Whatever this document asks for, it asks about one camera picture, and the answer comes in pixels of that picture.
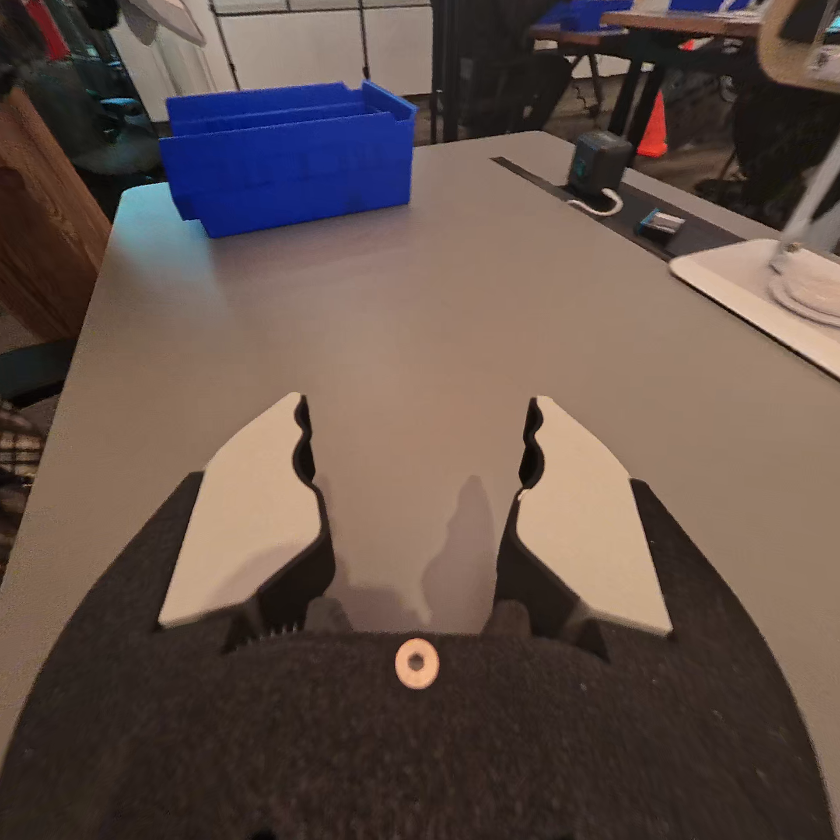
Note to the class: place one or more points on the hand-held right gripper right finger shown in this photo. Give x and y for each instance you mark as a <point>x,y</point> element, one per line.
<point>584,531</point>

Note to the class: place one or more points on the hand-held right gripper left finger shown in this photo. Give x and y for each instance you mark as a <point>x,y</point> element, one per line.
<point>246,525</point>

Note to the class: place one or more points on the blue plastic container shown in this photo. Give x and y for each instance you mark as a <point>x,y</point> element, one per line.
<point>295,170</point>

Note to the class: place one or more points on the black office chair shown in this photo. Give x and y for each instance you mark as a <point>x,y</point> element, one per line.
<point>33,371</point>

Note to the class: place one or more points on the white monitor base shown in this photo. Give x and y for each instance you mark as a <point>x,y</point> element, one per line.
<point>735,282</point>

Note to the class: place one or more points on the blue-edged black box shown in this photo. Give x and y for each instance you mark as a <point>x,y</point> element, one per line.
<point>659,223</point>

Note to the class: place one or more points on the wooden top desk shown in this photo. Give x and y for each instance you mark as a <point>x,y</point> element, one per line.
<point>39,229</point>

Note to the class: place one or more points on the black power box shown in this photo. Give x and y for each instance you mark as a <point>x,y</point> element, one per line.
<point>600,161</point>

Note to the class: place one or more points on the grey chair base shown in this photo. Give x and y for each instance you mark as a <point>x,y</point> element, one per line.
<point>118,144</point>

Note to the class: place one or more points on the orange traffic cone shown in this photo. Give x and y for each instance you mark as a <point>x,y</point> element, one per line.
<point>655,131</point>

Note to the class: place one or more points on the black tall tripod stand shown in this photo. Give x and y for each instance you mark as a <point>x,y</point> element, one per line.
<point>446,65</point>

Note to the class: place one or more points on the black light stand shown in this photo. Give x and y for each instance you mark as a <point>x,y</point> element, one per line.
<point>363,39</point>

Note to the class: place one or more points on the wood edged desk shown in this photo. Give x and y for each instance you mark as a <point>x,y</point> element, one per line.
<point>656,23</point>

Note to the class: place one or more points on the blue plastic bin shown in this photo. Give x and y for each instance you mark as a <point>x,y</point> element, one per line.
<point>594,13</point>

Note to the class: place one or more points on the red canister with labels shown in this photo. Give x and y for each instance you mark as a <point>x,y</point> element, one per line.
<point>56,29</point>

